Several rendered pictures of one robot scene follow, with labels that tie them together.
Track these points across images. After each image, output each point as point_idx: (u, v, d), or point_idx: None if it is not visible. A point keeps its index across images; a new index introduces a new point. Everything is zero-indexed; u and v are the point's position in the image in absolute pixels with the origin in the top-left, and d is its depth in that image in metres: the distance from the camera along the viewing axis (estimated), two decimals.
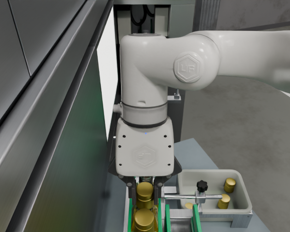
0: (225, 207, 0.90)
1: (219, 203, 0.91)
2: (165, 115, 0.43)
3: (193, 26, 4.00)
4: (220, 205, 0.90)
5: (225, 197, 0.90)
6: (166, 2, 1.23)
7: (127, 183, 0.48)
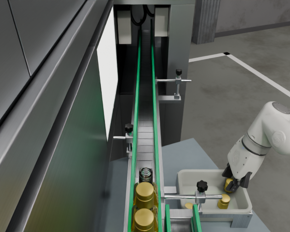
0: (225, 207, 0.90)
1: (219, 203, 0.91)
2: (255, 150, 0.72)
3: (193, 26, 4.00)
4: (220, 205, 0.90)
5: (225, 197, 0.90)
6: (166, 2, 1.23)
7: (228, 163, 0.85)
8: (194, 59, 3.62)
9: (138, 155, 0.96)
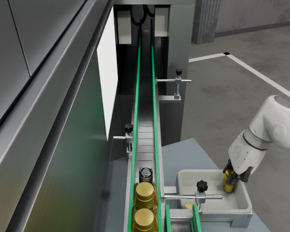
0: None
1: (224, 179, 0.84)
2: (257, 145, 0.71)
3: (193, 26, 4.00)
4: None
5: (232, 171, 0.83)
6: (166, 2, 1.23)
7: (229, 159, 0.84)
8: (194, 59, 3.62)
9: (138, 155, 0.96)
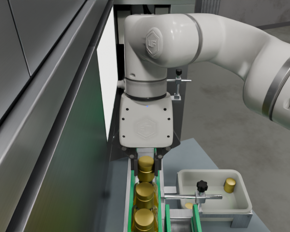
0: (153, 170, 0.56)
1: (148, 176, 0.54)
2: (165, 89, 0.47)
3: None
4: (152, 175, 0.55)
5: (144, 159, 0.54)
6: (166, 2, 1.23)
7: (130, 155, 0.52)
8: None
9: (138, 155, 0.96)
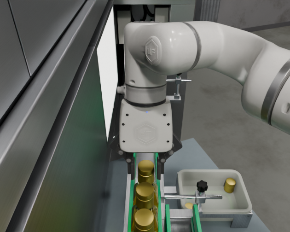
0: (153, 174, 0.57)
1: (148, 180, 0.55)
2: (165, 95, 0.48)
3: None
4: (152, 178, 0.56)
5: (144, 164, 0.55)
6: (166, 2, 1.23)
7: (126, 159, 0.53)
8: None
9: (138, 155, 0.96)
